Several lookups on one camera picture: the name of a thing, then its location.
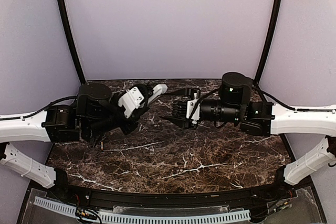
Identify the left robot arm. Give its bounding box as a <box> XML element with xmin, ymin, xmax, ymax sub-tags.
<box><xmin>1</xmin><ymin>83</ymin><xmax>166</xmax><ymax>201</ymax></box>

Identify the right black frame post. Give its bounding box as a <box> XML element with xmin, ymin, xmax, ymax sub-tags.
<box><xmin>254</xmin><ymin>0</ymin><xmax>281</xmax><ymax>84</ymax></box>

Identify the white slotted cable duct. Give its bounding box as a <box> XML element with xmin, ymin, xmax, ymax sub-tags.
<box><xmin>34</xmin><ymin>197</ymin><xmax>250</xmax><ymax>223</ymax></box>

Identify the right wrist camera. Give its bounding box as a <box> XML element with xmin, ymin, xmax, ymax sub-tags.
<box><xmin>186</xmin><ymin>99</ymin><xmax>200</xmax><ymax>125</ymax></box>

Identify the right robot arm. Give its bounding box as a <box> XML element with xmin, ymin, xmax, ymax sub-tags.
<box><xmin>164</xmin><ymin>72</ymin><xmax>335</xmax><ymax>200</ymax></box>

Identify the black frame post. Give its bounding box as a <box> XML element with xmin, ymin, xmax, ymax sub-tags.
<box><xmin>254</xmin><ymin>0</ymin><xmax>281</xmax><ymax>84</ymax></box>
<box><xmin>57</xmin><ymin>0</ymin><xmax>86</xmax><ymax>84</ymax></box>

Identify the black front rail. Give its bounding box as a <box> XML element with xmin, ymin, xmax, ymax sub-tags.
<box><xmin>31</xmin><ymin>176</ymin><xmax>313</xmax><ymax>210</ymax></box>

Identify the white remote control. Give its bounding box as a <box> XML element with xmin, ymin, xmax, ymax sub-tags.
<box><xmin>148</xmin><ymin>84</ymin><xmax>167</xmax><ymax>106</ymax></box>

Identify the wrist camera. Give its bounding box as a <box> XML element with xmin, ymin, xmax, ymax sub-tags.
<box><xmin>118</xmin><ymin>87</ymin><xmax>144</xmax><ymax>119</ymax></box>
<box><xmin>186</xmin><ymin>99</ymin><xmax>200</xmax><ymax>125</ymax></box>

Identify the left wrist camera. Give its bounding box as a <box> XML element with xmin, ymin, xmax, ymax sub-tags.
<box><xmin>118</xmin><ymin>87</ymin><xmax>144</xmax><ymax>119</ymax></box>

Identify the left black frame post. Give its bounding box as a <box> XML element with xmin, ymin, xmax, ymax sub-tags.
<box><xmin>57</xmin><ymin>0</ymin><xmax>86</xmax><ymax>84</ymax></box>

